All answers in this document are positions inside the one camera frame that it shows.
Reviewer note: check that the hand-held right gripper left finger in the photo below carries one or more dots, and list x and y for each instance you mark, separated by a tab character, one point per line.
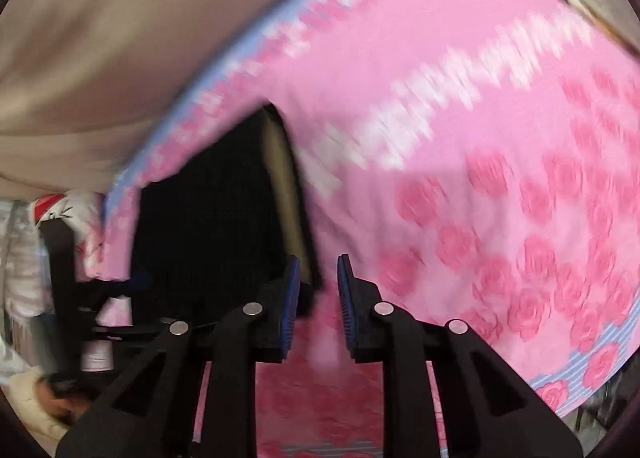
290	310

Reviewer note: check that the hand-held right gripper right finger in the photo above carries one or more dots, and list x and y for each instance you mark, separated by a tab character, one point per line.
346	310

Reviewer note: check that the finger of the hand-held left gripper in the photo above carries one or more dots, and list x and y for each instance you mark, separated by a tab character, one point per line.
135	283

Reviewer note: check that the black pants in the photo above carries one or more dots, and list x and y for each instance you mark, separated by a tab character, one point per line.
210	218

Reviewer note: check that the person's left forearm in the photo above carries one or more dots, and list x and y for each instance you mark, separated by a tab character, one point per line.
30	405

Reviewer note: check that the white satin curtain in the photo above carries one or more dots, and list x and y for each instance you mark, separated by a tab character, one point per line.
22	278

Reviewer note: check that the white cat face pillow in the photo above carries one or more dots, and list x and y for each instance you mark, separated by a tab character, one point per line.
82	223

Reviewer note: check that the pink rose print bedsheet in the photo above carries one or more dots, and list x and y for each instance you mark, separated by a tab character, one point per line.
450	112

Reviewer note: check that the beige curtain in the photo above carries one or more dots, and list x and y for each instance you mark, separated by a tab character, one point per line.
125	52

